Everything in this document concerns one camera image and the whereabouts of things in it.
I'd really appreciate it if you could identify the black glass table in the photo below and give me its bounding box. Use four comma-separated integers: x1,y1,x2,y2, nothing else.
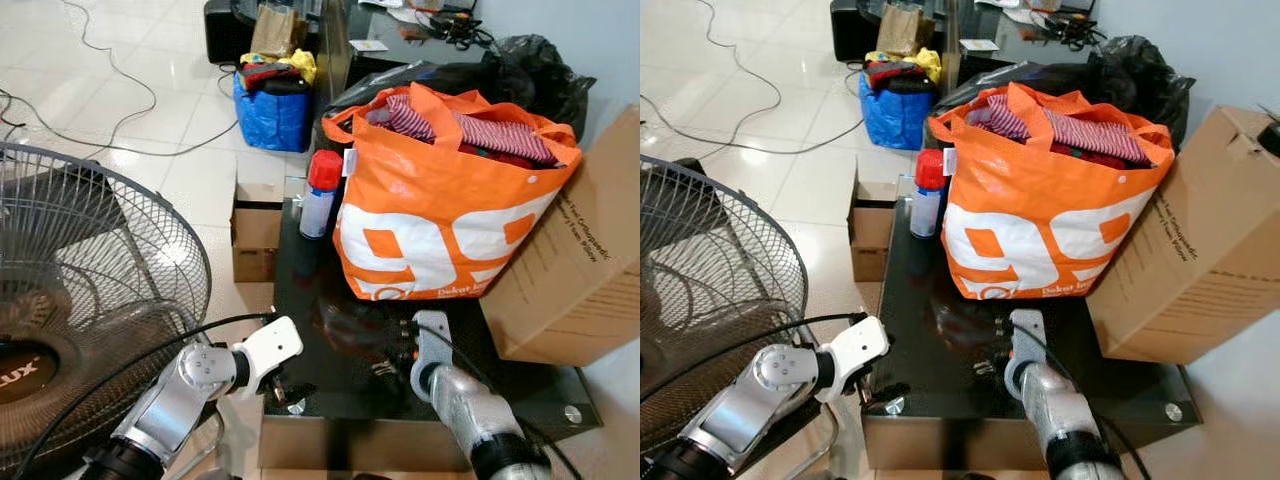
258,195,603,473
862,195,1204,471

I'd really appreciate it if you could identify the orange and white shopping bag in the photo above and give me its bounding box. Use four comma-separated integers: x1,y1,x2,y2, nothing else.
322,82,584,302
925,82,1176,301

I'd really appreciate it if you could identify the small brown cardboard box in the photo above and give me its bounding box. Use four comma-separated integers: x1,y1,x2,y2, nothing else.
848,170,901,283
230,180,288,284

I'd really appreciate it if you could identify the spray can with red cap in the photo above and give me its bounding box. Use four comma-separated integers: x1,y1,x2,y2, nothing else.
300,150,344,240
909,149,949,239

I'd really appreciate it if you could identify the large brown cardboard box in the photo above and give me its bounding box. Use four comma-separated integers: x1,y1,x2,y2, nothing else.
1087,105,1280,365
480,105,641,367

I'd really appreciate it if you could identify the black electric fan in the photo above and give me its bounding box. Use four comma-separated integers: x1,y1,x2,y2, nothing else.
0,140,213,476
640,155,809,456

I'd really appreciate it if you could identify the red white striped cloth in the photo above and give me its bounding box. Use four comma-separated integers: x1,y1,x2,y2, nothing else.
365,93,559,166
968,93,1151,166

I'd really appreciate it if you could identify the blue plastic bag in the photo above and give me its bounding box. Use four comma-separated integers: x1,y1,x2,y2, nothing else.
858,72,936,151
233,70,313,154

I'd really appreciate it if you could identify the dark desk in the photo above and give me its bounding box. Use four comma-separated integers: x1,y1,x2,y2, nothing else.
318,0,483,101
943,0,1101,96

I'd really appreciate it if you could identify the red and yellow clothes pile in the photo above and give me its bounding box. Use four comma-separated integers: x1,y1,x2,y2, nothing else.
863,48,943,93
238,48,318,96

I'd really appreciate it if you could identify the black rubbish bag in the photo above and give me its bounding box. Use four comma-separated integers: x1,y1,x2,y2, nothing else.
925,35,1197,151
318,34,597,141

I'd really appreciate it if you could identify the brown paper bag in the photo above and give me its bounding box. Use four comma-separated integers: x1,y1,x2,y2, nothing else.
250,4,310,59
876,3,936,57

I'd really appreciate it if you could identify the black speaker box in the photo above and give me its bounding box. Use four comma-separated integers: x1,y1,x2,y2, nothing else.
830,0,881,63
204,0,257,66

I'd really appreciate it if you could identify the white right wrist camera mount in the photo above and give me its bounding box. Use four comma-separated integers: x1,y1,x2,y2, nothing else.
1003,309,1048,401
410,310,454,401

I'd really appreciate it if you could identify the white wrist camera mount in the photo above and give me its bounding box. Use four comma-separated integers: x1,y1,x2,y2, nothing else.
1003,309,1048,401
232,316,305,398
410,310,454,401
815,316,891,403

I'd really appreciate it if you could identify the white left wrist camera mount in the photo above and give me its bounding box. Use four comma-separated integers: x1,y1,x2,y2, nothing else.
232,316,305,398
815,316,891,403

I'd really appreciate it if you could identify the thin black floor cable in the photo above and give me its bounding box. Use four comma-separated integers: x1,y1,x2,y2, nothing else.
0,0,241,159
640,0,865,157

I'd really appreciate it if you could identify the tangle of black cables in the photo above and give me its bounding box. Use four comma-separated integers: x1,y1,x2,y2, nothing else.
425,8,498,53
1040,8,1109,51

